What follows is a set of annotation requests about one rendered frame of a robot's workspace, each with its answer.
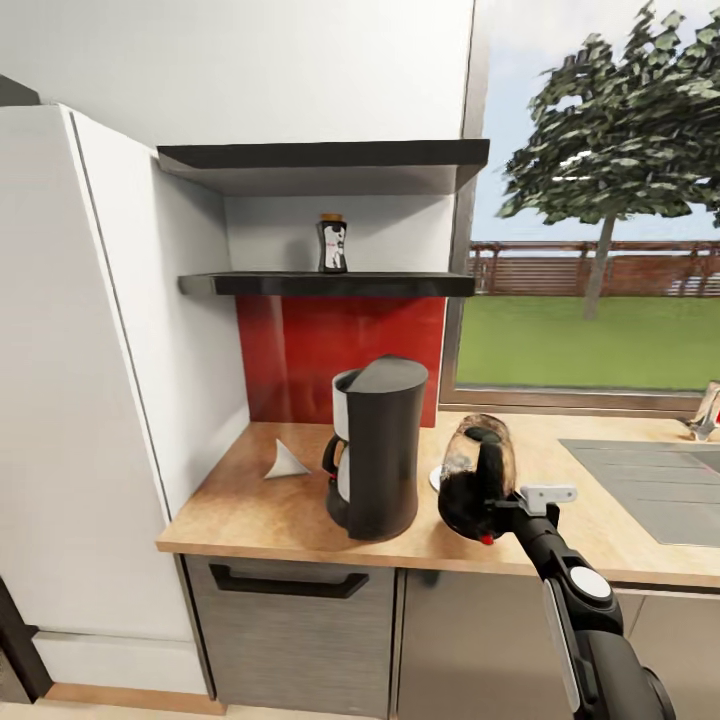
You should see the bottle of coffee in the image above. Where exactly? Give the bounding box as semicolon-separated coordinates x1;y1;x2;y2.
316;214;348;274

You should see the electric kettle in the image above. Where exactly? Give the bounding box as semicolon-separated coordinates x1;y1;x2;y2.
438;413;516;545

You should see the paper coffee filter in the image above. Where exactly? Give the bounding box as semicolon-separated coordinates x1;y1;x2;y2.
264;441;309;479

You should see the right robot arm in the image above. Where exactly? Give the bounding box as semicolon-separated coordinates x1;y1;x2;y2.
478;484;677;720

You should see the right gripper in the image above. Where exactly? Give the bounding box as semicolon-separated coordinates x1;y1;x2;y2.
478;485;560;554

